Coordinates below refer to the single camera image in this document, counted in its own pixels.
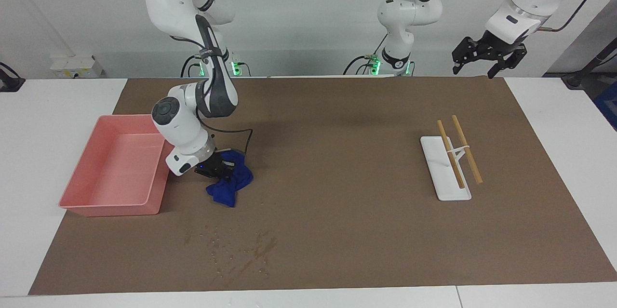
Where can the black stand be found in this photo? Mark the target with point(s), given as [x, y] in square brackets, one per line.
[576, 79]

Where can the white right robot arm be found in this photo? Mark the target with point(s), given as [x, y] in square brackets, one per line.
[178, 125]

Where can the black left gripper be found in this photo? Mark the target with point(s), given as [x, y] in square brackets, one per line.
[499, 45]

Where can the brown table mat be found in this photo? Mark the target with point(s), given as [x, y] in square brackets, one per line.
[337, 192]

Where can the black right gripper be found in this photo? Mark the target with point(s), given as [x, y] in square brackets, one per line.
[212, 163]

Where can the wooden rack rod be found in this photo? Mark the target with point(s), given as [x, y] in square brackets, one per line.
[450, 154]
[467, 149]

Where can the blue crate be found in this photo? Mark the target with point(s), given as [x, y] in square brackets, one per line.
[608, 103]

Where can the black clamp mount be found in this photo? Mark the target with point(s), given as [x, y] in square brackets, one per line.
[9, 81]

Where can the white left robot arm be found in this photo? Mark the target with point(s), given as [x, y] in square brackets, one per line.
[409, 9]

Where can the pink plastic bin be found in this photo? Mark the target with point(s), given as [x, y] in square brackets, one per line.
[120, 168]

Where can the white power strip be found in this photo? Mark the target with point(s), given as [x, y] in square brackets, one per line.
[72, 66]

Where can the white towel rack base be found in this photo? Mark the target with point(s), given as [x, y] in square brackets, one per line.
[443, 178]

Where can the blue towel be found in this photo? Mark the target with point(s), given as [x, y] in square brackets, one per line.
[236, 182]

